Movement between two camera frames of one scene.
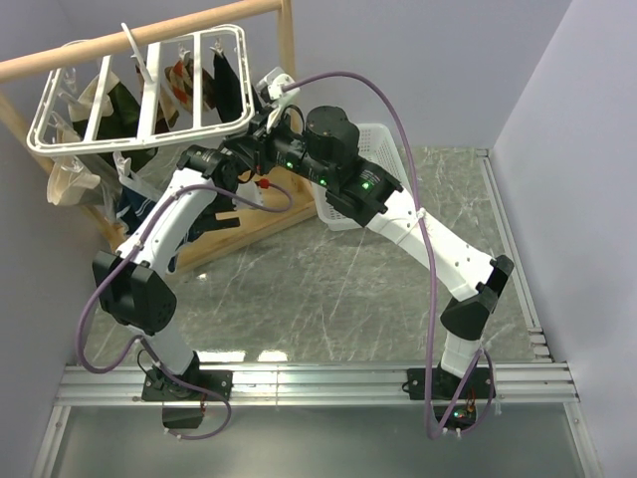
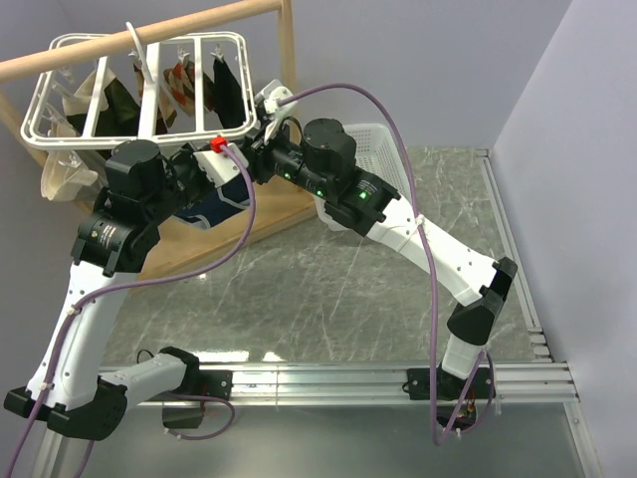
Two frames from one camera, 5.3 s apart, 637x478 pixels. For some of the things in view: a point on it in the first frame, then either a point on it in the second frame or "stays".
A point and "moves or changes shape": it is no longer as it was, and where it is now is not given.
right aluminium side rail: x=521 y=271 stays
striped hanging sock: x=165 y=116 stays
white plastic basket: x=377 y=149 stays
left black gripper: x=207 y=220 → x=187 y=156
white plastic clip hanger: x=149 y=75 moves or changes shape
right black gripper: x=253 y=148 stays
